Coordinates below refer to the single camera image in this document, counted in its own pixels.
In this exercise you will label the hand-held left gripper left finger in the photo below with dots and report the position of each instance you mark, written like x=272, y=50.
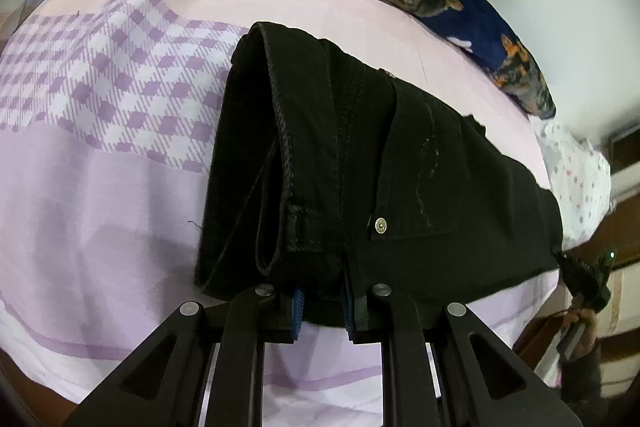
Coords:
x=295, y=314

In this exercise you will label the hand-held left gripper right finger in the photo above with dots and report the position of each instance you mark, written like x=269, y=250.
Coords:
x=350, y=307

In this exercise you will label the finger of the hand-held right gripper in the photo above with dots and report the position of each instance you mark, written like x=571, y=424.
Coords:
x=565, y=259

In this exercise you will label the black pants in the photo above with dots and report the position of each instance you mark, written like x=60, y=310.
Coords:
x=325, y=157

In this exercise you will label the person's right forearm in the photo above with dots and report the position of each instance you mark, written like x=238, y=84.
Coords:
x=582, y=377

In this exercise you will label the person's right hand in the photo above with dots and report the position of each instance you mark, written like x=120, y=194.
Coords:
x=585, y=327

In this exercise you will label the wooden cabinet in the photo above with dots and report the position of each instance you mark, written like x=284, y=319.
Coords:
x=622, y=217

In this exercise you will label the white patterned pillow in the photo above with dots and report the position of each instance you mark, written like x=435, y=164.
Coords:
x=575, y=177

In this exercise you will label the pink purple checked bed sheet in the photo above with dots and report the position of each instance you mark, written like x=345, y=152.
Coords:
x=125, y=207

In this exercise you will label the navy blanket with orange print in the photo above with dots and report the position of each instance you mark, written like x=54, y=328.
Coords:
x=475, y=22

